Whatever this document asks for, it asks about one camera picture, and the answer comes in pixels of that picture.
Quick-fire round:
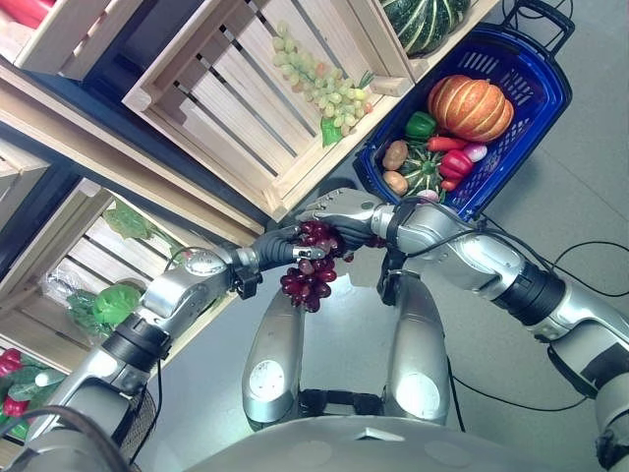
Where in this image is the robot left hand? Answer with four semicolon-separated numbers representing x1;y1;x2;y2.
251;224;327;271

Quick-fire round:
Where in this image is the green leafy vegetable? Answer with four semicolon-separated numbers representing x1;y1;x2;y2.
101;198;186;257

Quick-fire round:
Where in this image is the blue plastic shopping basket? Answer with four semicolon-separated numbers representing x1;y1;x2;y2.
353;22;574;223

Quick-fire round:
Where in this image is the small red pepper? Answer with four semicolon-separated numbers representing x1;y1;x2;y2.
1;395;31;420
0;347;24;379

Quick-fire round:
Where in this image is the orange pumpkin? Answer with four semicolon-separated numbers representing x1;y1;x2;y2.
427;74;516;145

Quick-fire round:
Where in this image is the black cable by leg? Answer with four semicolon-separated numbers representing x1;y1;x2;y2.
445;357;591;434

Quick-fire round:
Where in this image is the red grape bunch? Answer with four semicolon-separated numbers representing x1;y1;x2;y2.
279;220;356;314

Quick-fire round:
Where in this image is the robot right leg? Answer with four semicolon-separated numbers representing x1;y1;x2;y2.
381;267;451;428

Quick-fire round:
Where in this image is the brown potato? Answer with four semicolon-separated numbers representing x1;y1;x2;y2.
382;139;411;171
382;169;410;196

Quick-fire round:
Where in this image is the red bell pepper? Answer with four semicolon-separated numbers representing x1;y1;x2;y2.
437;148;475;181

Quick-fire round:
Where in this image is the wooden crate with pumpkin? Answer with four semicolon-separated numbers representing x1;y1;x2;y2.
372;0;503;84

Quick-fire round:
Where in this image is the red produce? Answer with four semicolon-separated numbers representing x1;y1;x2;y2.
0;0;56;30

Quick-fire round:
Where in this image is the green grape bunch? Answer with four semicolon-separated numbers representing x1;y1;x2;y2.
270;20;375;148

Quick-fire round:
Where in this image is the green bell pepper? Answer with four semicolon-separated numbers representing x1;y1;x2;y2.
404;110;438;140

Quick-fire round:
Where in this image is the wooden crate with red produce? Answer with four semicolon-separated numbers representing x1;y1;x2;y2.
13;0;144;83

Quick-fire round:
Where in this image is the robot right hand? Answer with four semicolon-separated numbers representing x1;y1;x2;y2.
294;188;395;248

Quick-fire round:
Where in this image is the black basket handle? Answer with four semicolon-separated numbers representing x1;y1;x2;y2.
500;0;577;56

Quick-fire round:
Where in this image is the small green striped squash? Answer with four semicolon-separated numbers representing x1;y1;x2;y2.
399;146;447;194

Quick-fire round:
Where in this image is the wooden shelf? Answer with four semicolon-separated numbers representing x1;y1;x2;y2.
0;58;269;237

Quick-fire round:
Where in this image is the black cable on floor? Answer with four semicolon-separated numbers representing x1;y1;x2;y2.
479;213;629;298

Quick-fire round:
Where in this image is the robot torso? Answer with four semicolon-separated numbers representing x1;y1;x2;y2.
184;415;608;472

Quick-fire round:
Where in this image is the robot leg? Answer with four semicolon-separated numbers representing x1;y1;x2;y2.
381;267;451;428
240;274;307;434

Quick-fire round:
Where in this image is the robot left leg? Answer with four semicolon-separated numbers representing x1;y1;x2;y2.
240;274;307;434

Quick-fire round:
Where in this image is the green lettuce head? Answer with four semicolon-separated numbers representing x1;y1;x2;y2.
66;281;144;341

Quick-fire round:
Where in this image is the wooden crate with grapes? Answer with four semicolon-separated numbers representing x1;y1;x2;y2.
121;0;417;223

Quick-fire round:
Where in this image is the wooden crate with greens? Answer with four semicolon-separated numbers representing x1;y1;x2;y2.
0;176;267;376

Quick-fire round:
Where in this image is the large green striped pumpkin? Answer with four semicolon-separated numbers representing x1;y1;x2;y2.
379;0;473;57

